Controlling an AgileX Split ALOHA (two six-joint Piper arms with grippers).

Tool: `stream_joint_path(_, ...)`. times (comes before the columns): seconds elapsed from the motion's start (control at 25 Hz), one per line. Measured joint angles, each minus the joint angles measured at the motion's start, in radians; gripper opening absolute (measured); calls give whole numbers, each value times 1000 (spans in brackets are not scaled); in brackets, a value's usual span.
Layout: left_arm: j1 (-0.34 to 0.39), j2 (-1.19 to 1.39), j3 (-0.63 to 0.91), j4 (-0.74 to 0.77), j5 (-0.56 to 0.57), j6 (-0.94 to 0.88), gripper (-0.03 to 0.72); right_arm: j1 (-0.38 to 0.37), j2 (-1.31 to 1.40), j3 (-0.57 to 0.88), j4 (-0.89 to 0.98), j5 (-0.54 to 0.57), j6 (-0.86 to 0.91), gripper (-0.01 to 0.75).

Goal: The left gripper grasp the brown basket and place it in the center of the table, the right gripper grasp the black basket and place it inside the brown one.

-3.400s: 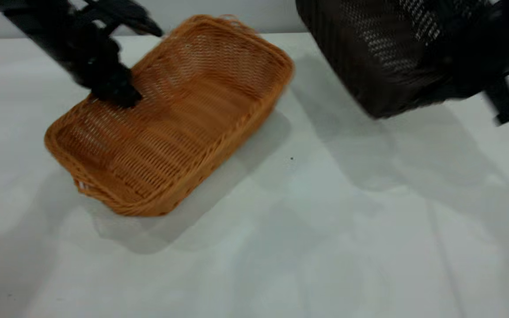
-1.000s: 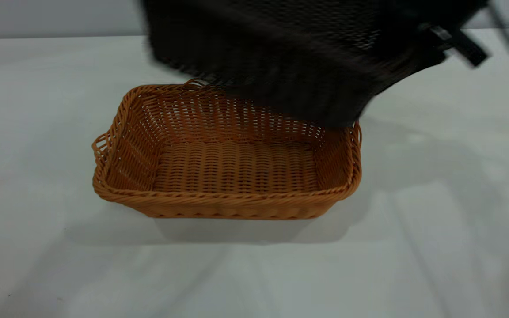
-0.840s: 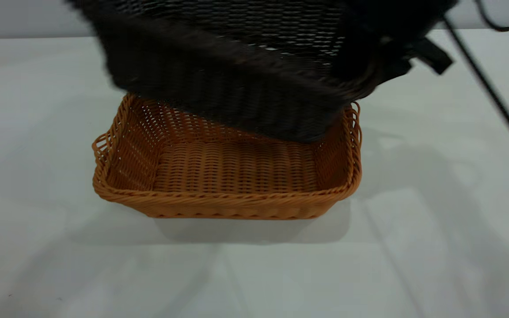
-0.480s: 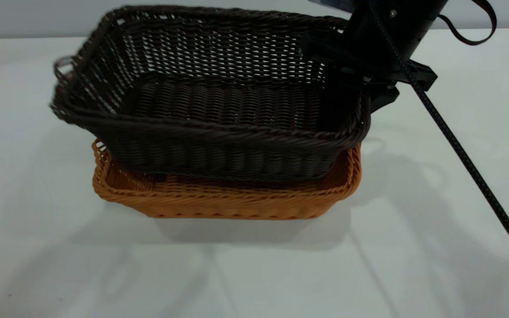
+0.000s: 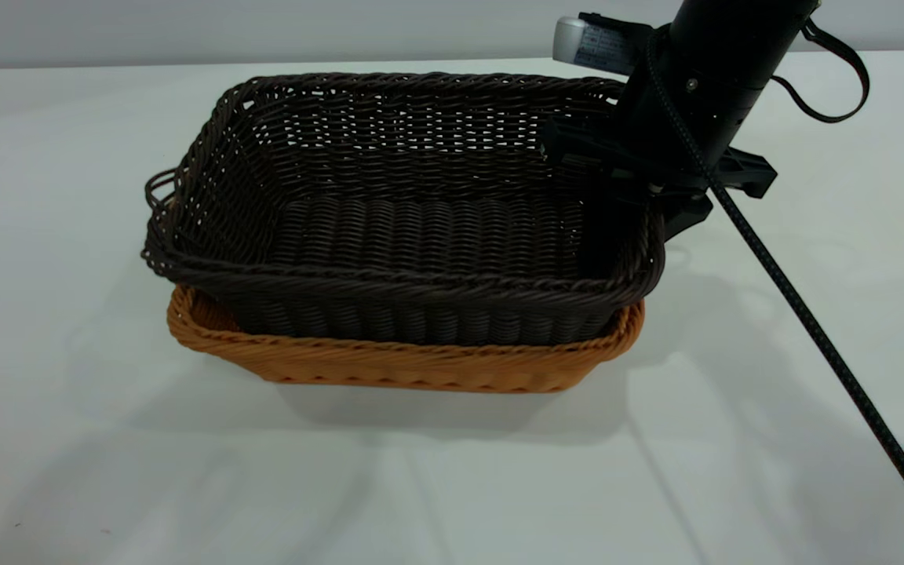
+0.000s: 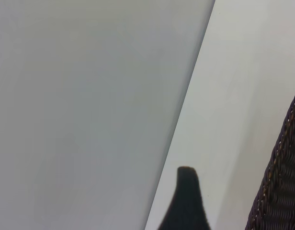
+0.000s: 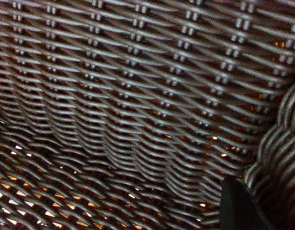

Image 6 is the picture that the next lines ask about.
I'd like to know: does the dark brown wicker basket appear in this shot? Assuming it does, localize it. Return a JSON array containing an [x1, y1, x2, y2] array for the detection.
[[244, 83, 295, 230]]

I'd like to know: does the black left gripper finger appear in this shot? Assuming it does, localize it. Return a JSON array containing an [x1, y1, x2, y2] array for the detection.
[[158, 166, 212, 230]]

